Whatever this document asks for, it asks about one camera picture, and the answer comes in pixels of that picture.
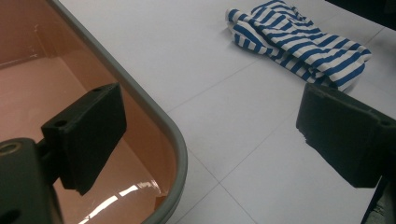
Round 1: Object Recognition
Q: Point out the pink basket with grey rim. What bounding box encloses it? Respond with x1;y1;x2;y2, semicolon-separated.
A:
0;0;189;224

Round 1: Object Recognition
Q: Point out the blue white striped cloth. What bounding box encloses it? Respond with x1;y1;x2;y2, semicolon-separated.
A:
225;0;373;92

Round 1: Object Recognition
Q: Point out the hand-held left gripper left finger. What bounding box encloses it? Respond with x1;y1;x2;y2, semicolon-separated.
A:
40;82;128;196

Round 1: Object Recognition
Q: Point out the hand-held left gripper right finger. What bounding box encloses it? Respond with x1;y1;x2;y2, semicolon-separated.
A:
295;82;396;189

